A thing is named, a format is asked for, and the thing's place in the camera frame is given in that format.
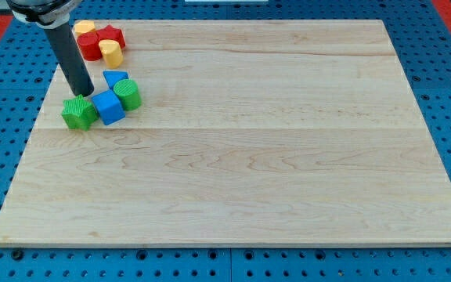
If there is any red cylinder block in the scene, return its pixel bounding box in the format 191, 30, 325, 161
76, 31, 102, 61

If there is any light wooden board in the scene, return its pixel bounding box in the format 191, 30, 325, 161
0, 20, 451, 248

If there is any red star block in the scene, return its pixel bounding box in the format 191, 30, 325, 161
96, 24, 126, 49

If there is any green cylinder block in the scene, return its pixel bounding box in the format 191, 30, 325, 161
114, 79, 142, 111

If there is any yellow hexagon block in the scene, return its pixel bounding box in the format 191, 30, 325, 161
74, 20, 96, 36

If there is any yellow cylinder block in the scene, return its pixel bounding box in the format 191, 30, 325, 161
99, 39, 124, 69

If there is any blue triangle block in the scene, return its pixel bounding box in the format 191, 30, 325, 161
103, 70, 129, 89

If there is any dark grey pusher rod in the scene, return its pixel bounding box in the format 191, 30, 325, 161
44, 22, 94, 96

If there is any green star block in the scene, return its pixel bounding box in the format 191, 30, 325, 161
61, 95, 99, 131

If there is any blue cube block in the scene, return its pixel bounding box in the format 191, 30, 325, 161
91, 90, 125, 125

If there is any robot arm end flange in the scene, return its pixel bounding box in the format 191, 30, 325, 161
6, 0, 81, 29

